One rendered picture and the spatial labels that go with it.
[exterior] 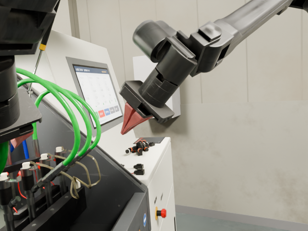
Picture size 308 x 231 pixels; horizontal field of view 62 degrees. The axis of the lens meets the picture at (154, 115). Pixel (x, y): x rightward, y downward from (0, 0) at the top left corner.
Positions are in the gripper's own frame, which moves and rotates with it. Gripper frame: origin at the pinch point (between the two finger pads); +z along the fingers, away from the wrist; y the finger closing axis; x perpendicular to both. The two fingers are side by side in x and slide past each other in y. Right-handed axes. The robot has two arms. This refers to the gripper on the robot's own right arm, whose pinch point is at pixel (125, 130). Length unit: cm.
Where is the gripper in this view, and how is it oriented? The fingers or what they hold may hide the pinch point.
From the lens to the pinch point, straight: 53.2
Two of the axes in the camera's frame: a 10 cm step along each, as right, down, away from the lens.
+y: -6.9, -6.9, 2.2
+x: -4.2, 1.4, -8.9
